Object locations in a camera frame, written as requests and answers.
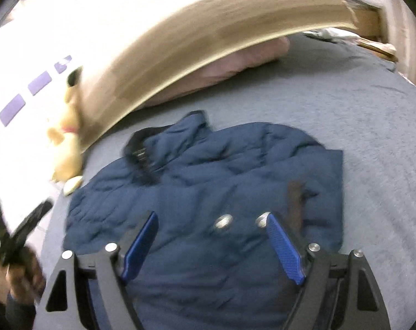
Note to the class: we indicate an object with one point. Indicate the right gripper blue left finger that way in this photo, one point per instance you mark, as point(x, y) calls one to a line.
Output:
point(135, 245)

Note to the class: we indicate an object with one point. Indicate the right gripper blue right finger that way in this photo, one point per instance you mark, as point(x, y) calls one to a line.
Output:
point(288, 247)

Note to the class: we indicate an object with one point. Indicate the navy blue puffer jacket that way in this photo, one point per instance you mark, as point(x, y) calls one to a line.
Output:
point(211, 266)

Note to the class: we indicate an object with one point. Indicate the left dark sleeve forearm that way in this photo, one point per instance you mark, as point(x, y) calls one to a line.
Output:
point(19, 316)

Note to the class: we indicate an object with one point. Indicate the pile of clothes and papers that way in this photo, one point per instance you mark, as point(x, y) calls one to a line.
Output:
point(367, 32)

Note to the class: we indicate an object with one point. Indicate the left hand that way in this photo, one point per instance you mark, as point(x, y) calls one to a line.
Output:
point(26, 282)

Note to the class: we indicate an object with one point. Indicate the yellow Pikachu plush toy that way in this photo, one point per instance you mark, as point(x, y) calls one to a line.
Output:
point(64, 136)

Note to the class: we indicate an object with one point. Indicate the grey bed sheet mattress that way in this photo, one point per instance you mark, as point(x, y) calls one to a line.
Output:
point(347, 100)

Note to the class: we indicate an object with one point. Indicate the white wardrobe with purple panels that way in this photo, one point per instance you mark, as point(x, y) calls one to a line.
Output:
point(34, 63)

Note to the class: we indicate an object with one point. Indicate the pink pillow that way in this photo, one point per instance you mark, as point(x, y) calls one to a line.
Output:
point(221, 70)

